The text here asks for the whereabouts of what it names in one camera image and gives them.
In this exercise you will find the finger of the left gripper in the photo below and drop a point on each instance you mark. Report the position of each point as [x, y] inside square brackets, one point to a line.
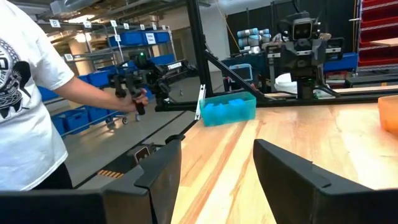
[289, 54]
[319, 51]

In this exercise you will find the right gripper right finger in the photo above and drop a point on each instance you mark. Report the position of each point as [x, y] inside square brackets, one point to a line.
[304, 193]

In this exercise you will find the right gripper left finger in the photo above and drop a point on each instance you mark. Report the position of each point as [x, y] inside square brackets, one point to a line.
[124, 202]

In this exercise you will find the blue wooden block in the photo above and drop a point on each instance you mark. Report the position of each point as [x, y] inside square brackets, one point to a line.
[237, 104]
[216, 110]

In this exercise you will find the person's forearm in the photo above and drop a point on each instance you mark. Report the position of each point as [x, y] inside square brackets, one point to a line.
[90, 93]

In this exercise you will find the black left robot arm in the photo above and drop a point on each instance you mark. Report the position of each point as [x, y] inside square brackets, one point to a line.
[306, 84]

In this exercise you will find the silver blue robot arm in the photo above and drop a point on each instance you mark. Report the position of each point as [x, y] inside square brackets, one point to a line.
[252, 37]

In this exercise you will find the blue storage crate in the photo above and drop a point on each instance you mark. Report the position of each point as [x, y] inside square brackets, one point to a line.
[340, 62]

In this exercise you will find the white round object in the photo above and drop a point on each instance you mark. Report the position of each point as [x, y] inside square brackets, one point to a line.
[286, 82]

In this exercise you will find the black background curtain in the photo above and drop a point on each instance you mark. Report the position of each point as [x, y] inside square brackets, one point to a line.
[258, 15]

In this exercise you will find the light blue framed screen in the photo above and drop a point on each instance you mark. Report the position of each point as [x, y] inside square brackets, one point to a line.
[242, 73]

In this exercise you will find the long wooden side bench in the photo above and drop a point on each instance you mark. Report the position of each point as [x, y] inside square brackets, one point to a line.
[367, 89]

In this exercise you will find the shelf with red bins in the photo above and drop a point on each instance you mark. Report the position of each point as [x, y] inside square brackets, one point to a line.
[377, 31]

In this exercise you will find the wooden workbench top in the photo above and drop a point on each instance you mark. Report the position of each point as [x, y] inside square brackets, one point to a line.
[385, 42]

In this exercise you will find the green plastic bin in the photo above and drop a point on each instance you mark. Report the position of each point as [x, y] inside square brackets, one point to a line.
[228, 119]

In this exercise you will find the orange plastic bin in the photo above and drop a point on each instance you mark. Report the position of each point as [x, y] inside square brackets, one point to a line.
[388, 115]

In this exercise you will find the person's hand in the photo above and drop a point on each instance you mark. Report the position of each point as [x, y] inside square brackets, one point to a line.
[135, 100]

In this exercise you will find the metal shelf with blue bins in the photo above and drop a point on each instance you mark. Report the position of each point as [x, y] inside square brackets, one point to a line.
[93, 77]

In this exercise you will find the person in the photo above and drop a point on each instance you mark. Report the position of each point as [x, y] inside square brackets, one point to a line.
[25, 109]

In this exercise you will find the silver metal bracket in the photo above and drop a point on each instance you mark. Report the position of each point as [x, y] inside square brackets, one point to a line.
[200, 102]

